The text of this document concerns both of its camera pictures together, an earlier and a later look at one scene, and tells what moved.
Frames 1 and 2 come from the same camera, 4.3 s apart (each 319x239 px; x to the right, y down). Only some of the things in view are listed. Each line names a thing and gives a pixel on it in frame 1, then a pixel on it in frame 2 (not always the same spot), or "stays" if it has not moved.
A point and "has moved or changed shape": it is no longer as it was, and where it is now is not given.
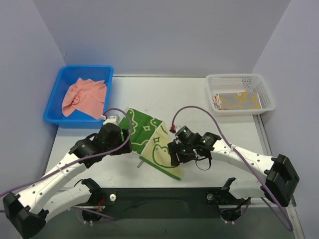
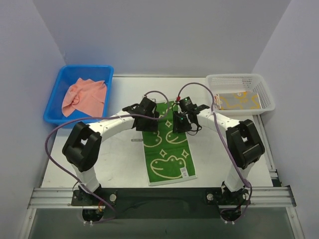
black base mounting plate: x=160 y=203 stays
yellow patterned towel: x=239 y=100 stays
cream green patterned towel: x=149 y=138 has moved or changed shape
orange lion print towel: x=216 y=101 stays
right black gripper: x=174 y=154 -> x=182 y=125
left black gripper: x=125 y=141 -> x=147 y=123
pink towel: x=86 y=96 stays
